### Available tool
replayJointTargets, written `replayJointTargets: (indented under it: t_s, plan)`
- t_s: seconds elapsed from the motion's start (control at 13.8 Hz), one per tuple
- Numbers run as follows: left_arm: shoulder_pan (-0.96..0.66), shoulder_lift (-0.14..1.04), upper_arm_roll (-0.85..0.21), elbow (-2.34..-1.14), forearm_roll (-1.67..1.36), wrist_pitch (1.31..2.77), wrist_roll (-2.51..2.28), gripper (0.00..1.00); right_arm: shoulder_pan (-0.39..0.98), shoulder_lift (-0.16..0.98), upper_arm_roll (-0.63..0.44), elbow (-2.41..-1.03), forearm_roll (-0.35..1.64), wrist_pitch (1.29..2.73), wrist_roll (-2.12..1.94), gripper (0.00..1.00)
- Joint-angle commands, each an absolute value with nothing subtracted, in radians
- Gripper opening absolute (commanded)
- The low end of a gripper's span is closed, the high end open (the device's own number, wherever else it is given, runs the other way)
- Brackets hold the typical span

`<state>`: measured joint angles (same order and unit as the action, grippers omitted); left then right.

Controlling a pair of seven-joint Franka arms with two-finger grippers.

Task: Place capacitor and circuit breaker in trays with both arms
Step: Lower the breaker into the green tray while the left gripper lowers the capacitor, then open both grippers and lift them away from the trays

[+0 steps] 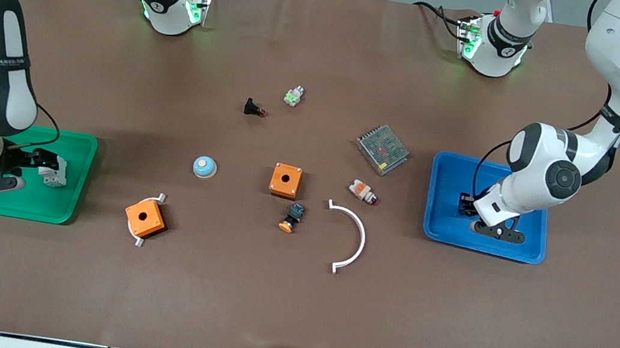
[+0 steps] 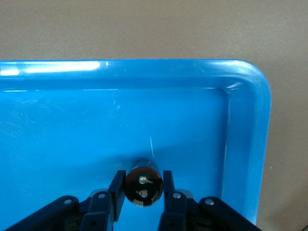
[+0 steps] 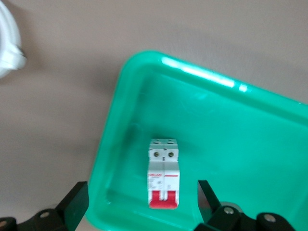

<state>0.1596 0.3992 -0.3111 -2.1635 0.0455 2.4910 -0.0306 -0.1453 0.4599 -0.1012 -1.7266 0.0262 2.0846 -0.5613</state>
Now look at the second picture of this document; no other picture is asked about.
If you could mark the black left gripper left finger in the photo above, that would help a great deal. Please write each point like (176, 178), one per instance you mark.
(101, 211)

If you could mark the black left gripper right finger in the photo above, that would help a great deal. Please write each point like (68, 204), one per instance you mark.
(175, 211)

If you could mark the small black cylindrical capacitor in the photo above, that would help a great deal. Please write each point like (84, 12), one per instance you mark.
(144, 190)

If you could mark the blue plastic tray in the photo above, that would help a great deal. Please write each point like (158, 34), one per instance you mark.
(96, 125)

